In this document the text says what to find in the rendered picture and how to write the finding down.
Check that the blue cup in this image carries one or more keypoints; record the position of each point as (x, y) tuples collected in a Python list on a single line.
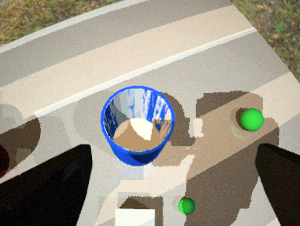
[(137, 122)]

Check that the green ball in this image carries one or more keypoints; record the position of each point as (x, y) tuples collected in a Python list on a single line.
[(251, 120), (187, 206)]

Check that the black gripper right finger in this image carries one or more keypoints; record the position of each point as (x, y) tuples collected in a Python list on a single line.
[(279, 170)]

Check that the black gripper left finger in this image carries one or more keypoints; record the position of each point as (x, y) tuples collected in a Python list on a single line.
[(50, 194)]

